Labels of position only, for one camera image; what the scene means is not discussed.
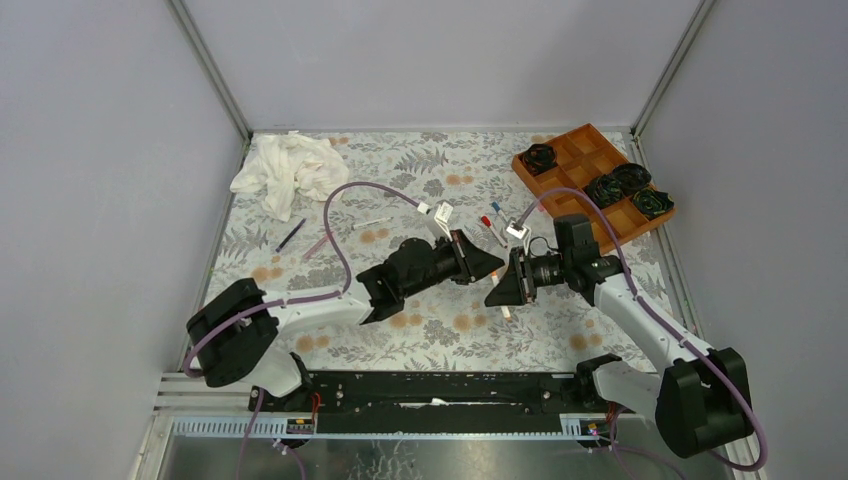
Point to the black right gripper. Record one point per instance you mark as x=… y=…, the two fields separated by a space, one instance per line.
x=516 y=286

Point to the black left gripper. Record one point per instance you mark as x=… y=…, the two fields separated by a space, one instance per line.
x=470 y=263

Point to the white pen red tip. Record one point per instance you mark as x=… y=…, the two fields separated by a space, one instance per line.
x=492 y=229
x=497 y=295

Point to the white pen blue tip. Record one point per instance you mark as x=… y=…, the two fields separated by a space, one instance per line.
x=505 y=220

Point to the pink pen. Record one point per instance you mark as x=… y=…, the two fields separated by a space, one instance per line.
x=315 y=248

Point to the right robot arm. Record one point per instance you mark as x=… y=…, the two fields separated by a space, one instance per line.
x=698 y=397

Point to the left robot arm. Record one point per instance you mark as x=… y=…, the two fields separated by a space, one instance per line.
x=233 y=337

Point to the black pen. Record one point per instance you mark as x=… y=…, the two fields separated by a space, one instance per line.
x=289 y=236

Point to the floral patterned mat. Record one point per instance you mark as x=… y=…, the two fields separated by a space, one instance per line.
x=447 y=327

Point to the orange compartment tray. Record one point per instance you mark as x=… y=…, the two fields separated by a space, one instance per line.
x=582 y=172

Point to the white crumpled cloth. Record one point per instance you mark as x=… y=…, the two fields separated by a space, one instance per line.
x=286 y=165

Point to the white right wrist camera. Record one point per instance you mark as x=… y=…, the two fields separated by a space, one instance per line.
x=521 y=233

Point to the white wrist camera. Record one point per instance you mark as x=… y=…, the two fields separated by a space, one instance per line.
x=436 y=218
x=521 y=233

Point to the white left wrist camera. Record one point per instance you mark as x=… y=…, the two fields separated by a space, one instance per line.
x=436 y=218

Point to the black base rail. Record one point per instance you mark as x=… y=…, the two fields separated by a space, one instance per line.
x=488 y=403

